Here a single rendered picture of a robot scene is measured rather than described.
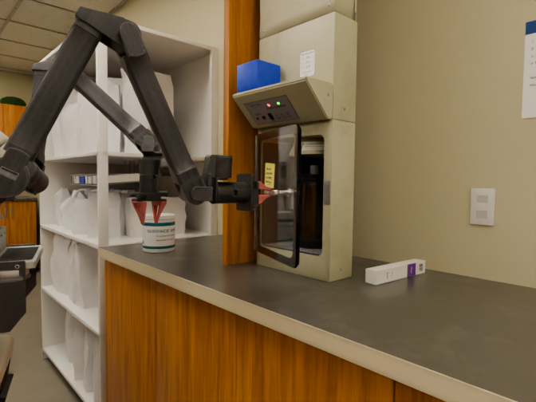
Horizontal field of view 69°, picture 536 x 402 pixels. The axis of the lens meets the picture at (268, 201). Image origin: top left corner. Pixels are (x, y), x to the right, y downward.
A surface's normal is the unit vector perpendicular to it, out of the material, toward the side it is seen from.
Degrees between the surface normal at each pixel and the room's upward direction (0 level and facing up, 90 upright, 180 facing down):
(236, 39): 90
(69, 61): 93
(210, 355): 90
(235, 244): 90
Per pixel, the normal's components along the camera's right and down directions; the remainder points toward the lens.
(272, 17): -0.73, 0.03
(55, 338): 0.68, 0.04
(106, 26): 0.48, 0.12
